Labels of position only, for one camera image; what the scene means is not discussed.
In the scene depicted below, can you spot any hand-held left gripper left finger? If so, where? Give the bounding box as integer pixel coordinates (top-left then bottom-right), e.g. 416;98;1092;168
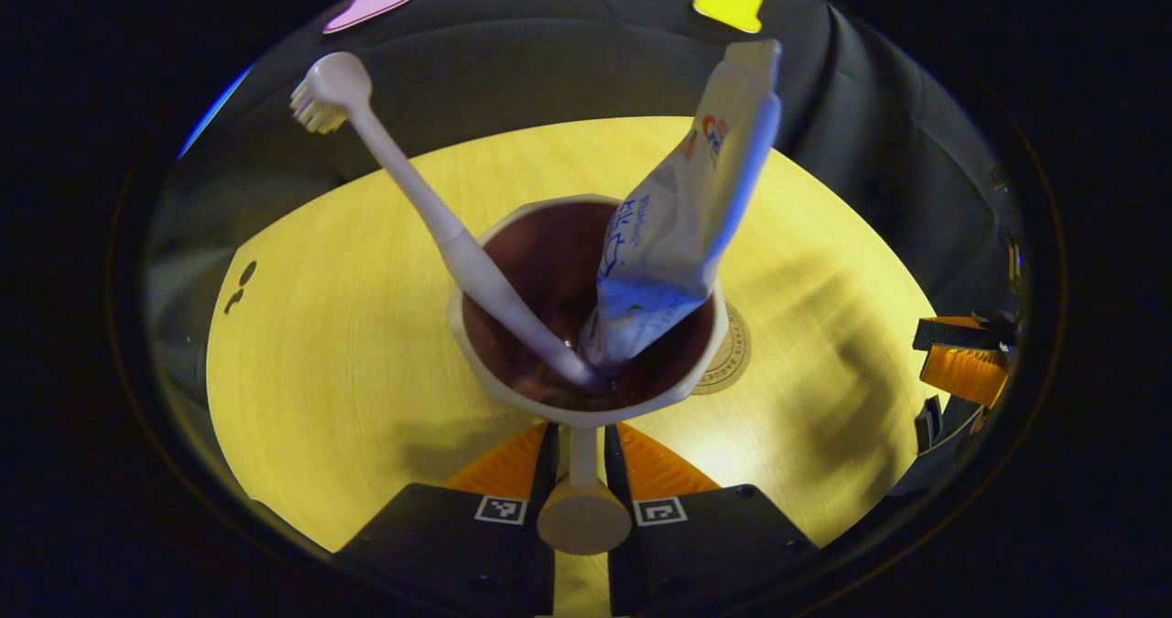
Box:
333;421;560;618

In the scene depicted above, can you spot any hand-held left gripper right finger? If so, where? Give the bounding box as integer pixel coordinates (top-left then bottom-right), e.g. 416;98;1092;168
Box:
602;421;821;618

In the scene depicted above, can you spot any round brown coaster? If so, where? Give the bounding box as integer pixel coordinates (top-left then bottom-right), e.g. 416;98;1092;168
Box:
691;302;754;396

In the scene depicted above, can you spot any beige cup with handle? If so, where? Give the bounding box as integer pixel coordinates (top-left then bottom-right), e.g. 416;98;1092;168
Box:
447;193;730;557

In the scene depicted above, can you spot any white toothpaste tube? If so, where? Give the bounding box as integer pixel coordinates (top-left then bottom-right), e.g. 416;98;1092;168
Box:
577;38;785;369

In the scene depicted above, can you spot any white toothbrush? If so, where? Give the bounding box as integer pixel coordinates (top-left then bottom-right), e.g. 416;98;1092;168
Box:
290;51;602;390

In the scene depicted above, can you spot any yellow wooden desktop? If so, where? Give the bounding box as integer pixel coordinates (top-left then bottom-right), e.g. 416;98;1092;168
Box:
206;116;940;555

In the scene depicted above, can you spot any black backdrop cloth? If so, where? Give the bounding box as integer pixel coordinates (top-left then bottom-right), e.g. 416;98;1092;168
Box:
146;0;1028;436

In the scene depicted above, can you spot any black desk edge bracket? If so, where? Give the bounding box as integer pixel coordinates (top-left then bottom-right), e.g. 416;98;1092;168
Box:
915;396;945;455

